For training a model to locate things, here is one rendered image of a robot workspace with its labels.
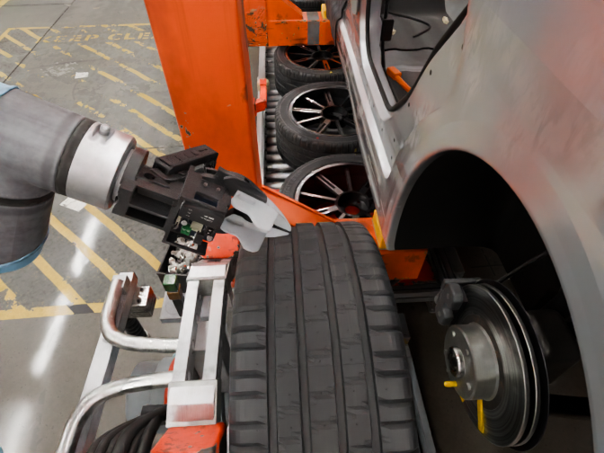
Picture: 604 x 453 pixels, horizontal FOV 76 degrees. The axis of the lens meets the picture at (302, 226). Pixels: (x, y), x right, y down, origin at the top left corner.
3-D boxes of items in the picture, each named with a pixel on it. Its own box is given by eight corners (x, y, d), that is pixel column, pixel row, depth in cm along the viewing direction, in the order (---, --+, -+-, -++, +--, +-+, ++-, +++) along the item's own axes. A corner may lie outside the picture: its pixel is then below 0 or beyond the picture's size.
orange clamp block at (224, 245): (240, 258, 73) (237, 210, 73) (198, 260, 73) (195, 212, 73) (244, 253, 80) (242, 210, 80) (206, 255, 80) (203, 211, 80)
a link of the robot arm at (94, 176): (91, 172, 49) (107, 104, 44) (129, 186, 51) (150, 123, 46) (59, 212, 42) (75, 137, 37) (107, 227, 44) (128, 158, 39)
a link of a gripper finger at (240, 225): (279, 270, 51) (212, 246, 48) (279, 241, 56) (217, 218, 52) (290, 253, 49) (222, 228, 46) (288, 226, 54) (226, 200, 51)
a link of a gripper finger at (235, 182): (256, 221, 51) (192, 197, 48) (256, 214, 52) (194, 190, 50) (271, 194, 49) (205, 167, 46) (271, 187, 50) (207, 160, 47)
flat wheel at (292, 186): (449, 269, 169) (466, 233, 152) (308, 315, 154) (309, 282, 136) (378, 176, 211) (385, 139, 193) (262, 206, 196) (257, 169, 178)
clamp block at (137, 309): (153, 317, 83) (146, 305, 80) (110, 319, 83) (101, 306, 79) (157, 297, 87) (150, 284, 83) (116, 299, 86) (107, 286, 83)
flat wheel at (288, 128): (259, 129, 240) (256, 94, 223) (350, 104, 260) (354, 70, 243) (307, 195, 201) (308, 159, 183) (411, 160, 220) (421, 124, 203)
